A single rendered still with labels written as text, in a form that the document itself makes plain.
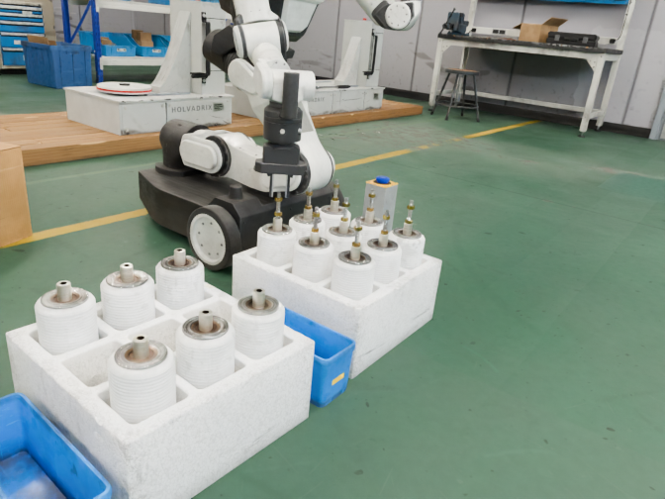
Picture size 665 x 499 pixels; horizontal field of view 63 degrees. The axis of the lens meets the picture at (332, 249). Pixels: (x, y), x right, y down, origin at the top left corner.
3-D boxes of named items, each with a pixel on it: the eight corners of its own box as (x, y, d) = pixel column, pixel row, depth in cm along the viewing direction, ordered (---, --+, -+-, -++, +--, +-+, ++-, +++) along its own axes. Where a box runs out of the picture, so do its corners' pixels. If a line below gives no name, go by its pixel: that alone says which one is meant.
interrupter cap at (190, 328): (172, 328, 89) (172, 325, 89) (209, 313, 94) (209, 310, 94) (201, 347, 85) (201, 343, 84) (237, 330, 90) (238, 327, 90)
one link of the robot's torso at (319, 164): (281, 204, 170) (217, 74, 173) (317, 194, 183) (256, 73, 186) (313, 182, 160) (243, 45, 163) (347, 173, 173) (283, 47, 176)
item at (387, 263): (399, 310, 139) (409, 245, 132) (381, 325, 132) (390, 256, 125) (367, 298, 144) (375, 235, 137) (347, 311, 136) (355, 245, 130)
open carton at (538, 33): (527, 42, 556) (532, 17, 547) (562, 45, 528) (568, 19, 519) (510, 40, 537) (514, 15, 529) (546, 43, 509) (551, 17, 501)
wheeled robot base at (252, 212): (112, 213, 200) (105, 121, 187) (219, 189, 239) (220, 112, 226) (231, 266, 166) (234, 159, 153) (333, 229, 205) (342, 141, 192)
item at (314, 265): (334, 310, 137) (341, 243, 130) (313, 324, 129) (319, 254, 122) (304, 297, 141) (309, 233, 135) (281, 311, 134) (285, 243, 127)
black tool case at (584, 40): (550, 44, 528) (553, 32, 524) (597, 48, 510) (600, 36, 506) (544, 43, 500) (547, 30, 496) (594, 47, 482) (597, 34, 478)
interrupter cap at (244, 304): (229, 305, 98) (229, 302, 97) (259, 293, 103) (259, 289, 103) (257, 322, 93) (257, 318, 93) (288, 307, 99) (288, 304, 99)
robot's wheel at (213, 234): (186, 259, 174) (185, 200, 166) (198, 255, 177) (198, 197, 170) (229, 280, 163) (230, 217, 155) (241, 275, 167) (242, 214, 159)
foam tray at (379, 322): (231, 317, 142) (232, 254, 136) (322, 274, 172) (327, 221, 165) (351, 380, 122) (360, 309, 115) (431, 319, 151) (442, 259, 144)
